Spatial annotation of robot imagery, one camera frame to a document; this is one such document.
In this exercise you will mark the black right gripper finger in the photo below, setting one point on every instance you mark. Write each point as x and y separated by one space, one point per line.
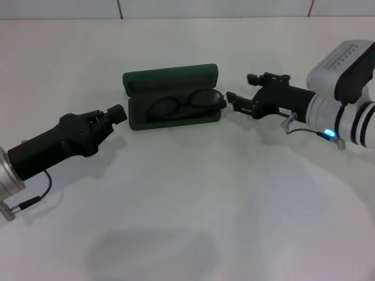
272 80
241 104

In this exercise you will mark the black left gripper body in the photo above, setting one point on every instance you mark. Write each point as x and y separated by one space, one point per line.
55 143

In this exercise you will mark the green glasses case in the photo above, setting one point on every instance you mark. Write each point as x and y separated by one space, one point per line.
170 76

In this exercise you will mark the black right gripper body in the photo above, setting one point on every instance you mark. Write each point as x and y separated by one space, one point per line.
281 99

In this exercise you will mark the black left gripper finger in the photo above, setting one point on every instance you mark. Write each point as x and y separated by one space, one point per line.
117 114
102 134

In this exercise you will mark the black glasses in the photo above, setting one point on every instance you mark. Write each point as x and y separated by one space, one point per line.
205 98

